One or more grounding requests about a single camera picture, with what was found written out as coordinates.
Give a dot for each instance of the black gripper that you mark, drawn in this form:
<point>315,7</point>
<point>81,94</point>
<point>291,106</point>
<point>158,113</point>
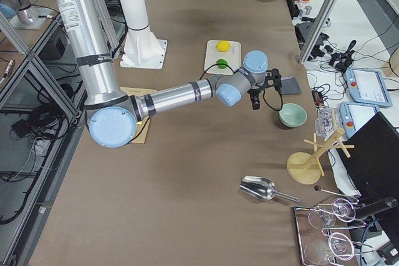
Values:
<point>254,90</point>

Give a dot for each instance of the white rabbit tray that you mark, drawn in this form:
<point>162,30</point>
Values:
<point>232,56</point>

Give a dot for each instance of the grey folded cloth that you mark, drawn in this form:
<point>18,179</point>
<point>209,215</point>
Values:
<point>290,86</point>

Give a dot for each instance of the mint green bowl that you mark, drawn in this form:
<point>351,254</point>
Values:
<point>292,115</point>

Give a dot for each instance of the wooden mug tree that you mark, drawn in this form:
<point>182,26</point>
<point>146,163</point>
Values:
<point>306,168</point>

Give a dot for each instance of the metal scoop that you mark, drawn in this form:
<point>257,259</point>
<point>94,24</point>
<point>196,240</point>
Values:
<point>263,189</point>

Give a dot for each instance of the blue teach pendant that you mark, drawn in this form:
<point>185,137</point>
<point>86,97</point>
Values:
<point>356,115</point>
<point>367,86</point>

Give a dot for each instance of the black monitor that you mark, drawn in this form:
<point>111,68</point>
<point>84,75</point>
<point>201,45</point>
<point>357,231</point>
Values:
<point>373,162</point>

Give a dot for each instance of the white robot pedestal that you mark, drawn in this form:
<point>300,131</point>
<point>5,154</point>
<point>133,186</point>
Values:
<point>142,49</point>

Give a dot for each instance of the aluminium frame post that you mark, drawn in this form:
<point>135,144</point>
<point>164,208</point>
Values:
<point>315,31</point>

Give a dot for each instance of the wire glass rack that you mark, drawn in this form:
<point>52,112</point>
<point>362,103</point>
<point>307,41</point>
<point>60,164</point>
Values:
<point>334,232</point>

